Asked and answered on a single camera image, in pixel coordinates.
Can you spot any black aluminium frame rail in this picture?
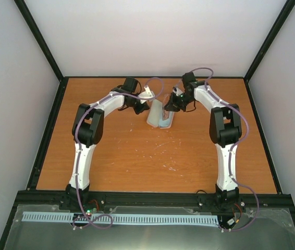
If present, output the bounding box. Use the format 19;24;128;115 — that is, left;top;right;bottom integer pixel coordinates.
14;190;293;212

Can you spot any slotted grey cable duct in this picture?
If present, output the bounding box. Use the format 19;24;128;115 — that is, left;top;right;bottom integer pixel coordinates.
21;211;219;227

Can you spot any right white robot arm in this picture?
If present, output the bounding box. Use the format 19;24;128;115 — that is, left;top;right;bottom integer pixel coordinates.
164;72;242;209

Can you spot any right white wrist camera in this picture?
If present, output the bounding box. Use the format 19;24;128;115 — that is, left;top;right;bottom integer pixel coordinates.
173;87;183;96

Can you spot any purple cable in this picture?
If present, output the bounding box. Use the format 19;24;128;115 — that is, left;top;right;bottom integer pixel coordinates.
173;67;260;232
73;77;164;230

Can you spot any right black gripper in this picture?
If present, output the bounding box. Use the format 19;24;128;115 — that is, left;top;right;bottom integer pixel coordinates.
163;92;194;113

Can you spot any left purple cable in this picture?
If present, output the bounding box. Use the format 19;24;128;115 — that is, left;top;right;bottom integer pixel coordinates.
73;77;164;230

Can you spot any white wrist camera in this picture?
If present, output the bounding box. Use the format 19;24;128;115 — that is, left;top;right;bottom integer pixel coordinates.
173;87;183;96
138;85;155;104

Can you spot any metal base plate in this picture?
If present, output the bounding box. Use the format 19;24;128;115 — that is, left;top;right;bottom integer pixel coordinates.
0;205;295;249

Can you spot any pink glasses case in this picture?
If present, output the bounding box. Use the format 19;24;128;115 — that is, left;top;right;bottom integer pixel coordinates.
146;99;174;129

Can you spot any light blue cleaning cloth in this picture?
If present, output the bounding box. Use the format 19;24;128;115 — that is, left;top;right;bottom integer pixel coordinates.
158;112;174;129

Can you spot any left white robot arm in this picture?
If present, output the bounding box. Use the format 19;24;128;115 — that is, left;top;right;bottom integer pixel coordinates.
66;78;152;210

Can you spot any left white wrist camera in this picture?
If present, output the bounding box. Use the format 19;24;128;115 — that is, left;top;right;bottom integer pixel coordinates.
138;85;155;104

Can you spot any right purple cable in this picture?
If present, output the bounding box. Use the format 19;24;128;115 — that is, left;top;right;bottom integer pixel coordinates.
173;67;260;232

